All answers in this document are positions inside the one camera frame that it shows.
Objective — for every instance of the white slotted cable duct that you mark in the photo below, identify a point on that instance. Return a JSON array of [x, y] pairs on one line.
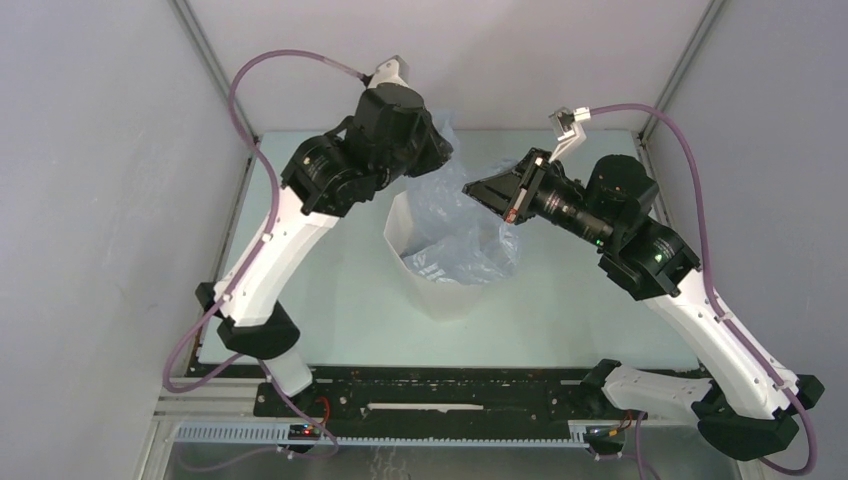
[[286, 433]]

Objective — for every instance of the aluminium left corner post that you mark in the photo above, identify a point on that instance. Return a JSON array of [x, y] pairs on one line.
[[190, 23]]

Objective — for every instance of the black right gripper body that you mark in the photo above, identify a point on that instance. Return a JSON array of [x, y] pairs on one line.
[[561, 201]]

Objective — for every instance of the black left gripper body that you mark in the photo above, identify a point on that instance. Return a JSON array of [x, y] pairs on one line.
[[421, 155]]

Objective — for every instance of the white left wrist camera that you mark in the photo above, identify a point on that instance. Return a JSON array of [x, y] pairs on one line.
[[391, 71]]

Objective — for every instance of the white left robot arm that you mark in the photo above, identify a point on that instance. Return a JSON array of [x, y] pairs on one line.
[[318, 186]]

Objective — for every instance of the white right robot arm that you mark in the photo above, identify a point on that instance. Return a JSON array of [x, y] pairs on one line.
[[746, 405]]

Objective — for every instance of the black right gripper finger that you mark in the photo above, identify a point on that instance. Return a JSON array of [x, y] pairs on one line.
[[501, 201], [505, 184]]

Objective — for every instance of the white octagonal trash bin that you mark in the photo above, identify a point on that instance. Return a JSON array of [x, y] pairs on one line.
[[439, 301]]

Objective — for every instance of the aluminium corner post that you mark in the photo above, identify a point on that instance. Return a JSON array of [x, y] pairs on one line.
[[190, 23], [709, 19]]

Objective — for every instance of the blue plastic trash bag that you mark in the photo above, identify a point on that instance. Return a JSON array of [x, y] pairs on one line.
[[454, 239]]

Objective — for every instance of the aluminium right corner post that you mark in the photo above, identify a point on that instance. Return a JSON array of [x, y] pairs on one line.
[[709, 19]]

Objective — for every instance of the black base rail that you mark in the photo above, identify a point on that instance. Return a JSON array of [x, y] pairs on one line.
[[418, 400]]

